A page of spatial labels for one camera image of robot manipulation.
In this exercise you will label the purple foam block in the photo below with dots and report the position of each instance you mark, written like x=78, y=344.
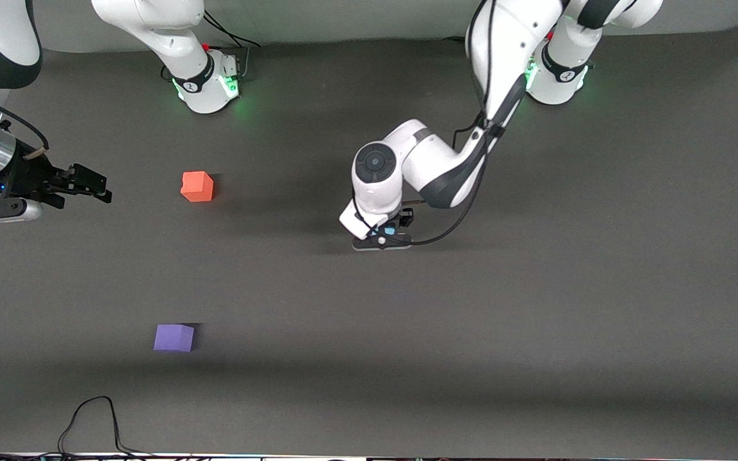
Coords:
x=173, y=337

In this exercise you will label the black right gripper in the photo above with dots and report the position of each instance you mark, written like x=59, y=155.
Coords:
x=28, y=176

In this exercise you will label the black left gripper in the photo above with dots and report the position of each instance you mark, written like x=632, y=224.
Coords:
x=403, y=219

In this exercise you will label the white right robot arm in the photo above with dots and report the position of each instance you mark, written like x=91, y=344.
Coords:
x=151, y=25

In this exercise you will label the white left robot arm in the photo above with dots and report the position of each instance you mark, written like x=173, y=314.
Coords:
x=510, y=38

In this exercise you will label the orange foam block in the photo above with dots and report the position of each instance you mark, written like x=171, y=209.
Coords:
x=197, y=186

